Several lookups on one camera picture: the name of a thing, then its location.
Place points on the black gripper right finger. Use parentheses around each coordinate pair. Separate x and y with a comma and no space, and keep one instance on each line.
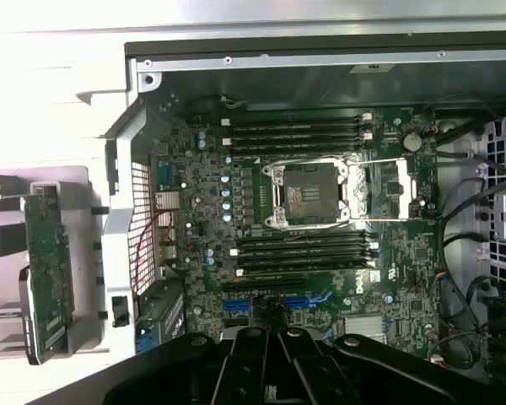
(308,367)

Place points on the grey parts rack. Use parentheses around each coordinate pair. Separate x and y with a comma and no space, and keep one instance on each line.
(80,185)

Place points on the green motherboard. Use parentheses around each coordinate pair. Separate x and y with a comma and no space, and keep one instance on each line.
(219,181)

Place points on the silver coin cell battery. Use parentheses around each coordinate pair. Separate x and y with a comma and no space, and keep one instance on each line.
(412,142)

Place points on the blue expansion slot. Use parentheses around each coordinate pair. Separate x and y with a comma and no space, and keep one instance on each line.
(236,307)

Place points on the metal disk bay cage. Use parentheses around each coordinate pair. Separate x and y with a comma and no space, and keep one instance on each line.
(502,236)

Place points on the silver socket cover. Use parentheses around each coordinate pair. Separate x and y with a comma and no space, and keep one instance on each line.
(405,190)

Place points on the silver USB port block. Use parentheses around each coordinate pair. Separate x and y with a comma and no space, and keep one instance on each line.
(165,244)

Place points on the silver chipset heatsink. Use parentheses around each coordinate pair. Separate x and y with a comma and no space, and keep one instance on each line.
(364,329)

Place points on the black open PC case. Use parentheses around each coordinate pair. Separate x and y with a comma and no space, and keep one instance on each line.
(118,228)

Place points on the long black expansion slot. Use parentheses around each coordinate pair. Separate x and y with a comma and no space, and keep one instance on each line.
(261,287)

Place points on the CPU socket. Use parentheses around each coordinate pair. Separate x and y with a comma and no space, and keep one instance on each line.
(310,194)

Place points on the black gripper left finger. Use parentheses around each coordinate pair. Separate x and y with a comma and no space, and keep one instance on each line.
(242,363)

